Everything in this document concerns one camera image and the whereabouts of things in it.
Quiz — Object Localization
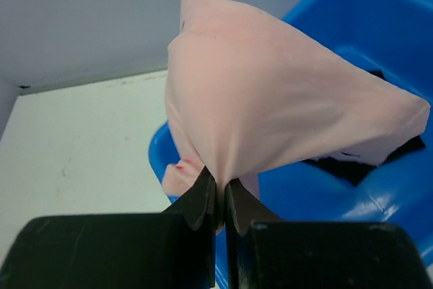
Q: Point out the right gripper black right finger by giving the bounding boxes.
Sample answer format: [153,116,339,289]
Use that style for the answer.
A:
[225,179,432,288]

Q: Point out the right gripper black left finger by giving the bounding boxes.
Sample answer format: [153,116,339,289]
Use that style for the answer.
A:
[1,169,217,288]

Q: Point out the pink bra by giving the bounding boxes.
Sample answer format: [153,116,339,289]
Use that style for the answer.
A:
[161,0,431,236]

